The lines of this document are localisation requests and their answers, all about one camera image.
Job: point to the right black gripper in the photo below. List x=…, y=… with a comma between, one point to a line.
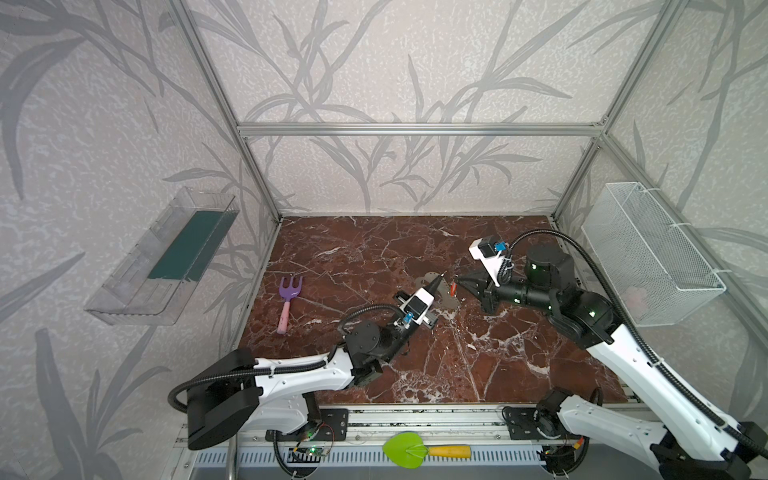
x=487, y=291

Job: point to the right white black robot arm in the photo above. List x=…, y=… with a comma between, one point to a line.
x=690, y=439

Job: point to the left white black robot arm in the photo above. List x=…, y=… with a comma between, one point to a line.
x=278, y=394

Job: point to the purple pink toy rake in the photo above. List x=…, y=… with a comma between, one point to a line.
x=289, y=289

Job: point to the pink object in basket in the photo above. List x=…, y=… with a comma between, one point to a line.
x=636, y=301

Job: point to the green yellow toy shovel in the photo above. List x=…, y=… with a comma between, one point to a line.
x=407, y=450

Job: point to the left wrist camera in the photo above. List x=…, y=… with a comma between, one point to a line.
x=416, y=308

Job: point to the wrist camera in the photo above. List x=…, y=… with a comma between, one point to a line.
x=416, y=308
x=492, y=252

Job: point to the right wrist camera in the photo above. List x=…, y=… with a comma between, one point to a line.
x=492, y=252

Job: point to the aluminium front rail frame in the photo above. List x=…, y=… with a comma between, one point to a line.
x=468, y=424

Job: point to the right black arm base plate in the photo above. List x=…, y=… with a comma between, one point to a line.
x=523, y=423

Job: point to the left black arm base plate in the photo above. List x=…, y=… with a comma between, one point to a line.
x=331, y=425

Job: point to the white wire mesh basket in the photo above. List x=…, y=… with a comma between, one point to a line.
x=639, y=244

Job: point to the right circuit board with wires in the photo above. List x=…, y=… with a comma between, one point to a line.
x=563, y=460

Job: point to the circuit board with wires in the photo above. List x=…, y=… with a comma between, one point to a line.
x=306, y=452
x=563, y=460

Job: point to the left circuit board with wires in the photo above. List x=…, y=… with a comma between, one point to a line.
x=306, y=452

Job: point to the clear plastic wall shelf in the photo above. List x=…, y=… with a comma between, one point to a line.
x=152, y=285

